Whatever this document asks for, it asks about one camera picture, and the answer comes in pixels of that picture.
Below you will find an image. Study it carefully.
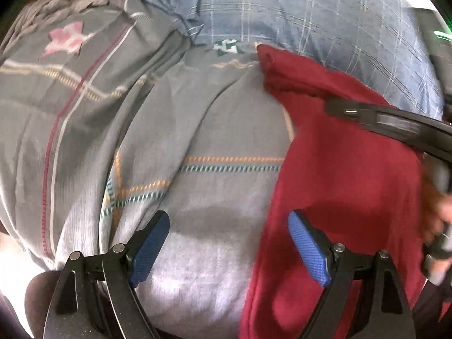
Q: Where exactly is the person's right hand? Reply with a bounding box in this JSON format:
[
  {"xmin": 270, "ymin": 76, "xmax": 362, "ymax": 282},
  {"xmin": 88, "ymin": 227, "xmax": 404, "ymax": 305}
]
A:
[{"xmin": 423, "ymin": 183, "xmax": 452, "ymax": 245}]

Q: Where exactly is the blue plaid cloth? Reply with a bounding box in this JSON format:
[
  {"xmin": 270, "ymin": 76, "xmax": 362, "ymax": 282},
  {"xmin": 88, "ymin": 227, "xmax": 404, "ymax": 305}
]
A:
[{"xmin": 126, "ymin": 0, "xmax": 445, "ymax": 121}]

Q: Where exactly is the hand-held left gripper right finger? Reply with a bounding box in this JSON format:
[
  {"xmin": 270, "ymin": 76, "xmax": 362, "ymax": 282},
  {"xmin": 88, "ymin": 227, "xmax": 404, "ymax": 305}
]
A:
[{"xmin": 287, "ymin": 209, "xmax": 417, "ymax": 339}]

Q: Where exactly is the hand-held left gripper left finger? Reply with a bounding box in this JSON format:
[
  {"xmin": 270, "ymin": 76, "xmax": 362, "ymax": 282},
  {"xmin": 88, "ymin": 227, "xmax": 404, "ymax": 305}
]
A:
[{"xmin": 42, "ymin": 210, "xmax": 170, "ymax": 339}]

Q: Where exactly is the red cloth garment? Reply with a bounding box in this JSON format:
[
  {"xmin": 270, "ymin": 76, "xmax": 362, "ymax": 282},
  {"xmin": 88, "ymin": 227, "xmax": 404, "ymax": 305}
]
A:
[{"xmin": 239, "ymin": 43, "xmax": 438, "ymax": 339}]

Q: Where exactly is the grey patterned bed sheet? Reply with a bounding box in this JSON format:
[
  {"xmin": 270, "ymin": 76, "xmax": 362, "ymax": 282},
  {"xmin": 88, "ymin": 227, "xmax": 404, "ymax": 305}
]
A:
[{"xmin": 0, "ymin": 0, "xmax": 295, "ymax": 339}]

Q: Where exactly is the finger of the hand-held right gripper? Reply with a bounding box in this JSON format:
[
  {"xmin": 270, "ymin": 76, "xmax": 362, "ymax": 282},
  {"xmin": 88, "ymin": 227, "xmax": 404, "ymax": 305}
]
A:
[{"xmin": 326, "ymin": 97, "xmax": 452, "ymax": 165}]

